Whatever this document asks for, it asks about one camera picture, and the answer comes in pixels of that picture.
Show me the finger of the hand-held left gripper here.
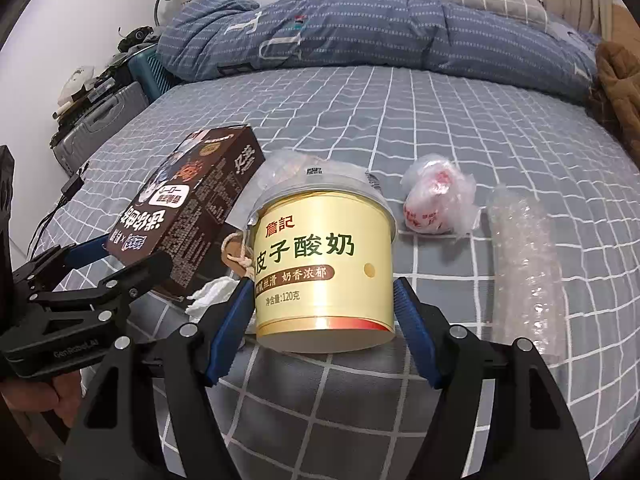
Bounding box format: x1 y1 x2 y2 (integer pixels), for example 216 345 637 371
12 240 117 291
30 252 174 342

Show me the clear bubble wrap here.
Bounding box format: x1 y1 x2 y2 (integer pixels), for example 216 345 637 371
486 184 573 361

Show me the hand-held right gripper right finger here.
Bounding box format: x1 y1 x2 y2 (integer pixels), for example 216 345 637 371
392 276 596 480

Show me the teal suitcase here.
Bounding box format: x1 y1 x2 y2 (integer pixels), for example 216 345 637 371
127 50 173 106

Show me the grey checked bed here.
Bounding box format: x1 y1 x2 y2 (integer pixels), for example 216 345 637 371
15 62 640 480

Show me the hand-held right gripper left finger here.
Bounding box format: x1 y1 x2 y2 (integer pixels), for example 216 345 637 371
62 277 256 480

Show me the clear plastic bag red print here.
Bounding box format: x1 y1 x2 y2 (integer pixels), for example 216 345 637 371
401 155 483 236

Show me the yellow yogurt cup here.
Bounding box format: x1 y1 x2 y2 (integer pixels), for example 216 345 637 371
248 170 397 353

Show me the grey suitcase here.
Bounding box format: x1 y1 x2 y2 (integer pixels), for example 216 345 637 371
50 81 151 177

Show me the wide beige curtain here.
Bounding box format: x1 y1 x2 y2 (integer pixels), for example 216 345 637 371
562 0 626 36

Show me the person's left hand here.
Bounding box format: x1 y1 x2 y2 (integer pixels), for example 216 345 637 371
0 367 83 441

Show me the black cable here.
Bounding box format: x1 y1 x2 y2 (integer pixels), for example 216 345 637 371
27 195 68 261

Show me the white hat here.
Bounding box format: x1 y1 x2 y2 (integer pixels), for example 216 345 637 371
57 65 96 106

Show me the crumpled white tissue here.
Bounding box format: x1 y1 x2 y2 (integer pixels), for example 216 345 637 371
186 276 247 321

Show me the blue striped quilt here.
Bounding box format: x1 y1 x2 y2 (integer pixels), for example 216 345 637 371
156 0 601 108

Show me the blue printed pillow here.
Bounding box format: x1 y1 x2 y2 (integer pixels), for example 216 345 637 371
545 12 603 61

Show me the dark brown snack box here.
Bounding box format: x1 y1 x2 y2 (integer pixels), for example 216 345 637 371
106 122 266 306

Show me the black charger adapter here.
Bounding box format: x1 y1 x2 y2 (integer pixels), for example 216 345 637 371
61 172 87 198

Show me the black gadget pile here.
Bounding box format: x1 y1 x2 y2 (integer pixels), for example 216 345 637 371
117 25 163 53

